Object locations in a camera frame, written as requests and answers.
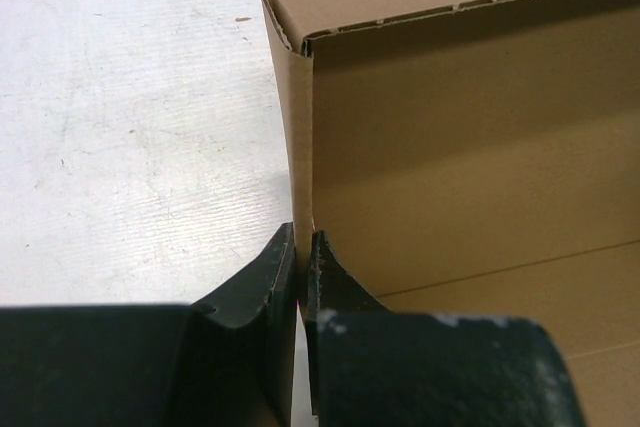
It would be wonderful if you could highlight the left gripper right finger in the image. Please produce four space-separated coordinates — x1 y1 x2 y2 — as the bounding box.
304 232 586 426

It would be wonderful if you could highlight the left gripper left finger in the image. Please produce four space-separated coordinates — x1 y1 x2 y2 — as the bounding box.
1 223 296 426

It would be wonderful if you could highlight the cardboard box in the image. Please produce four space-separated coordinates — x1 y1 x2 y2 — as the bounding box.
262 0 639 426

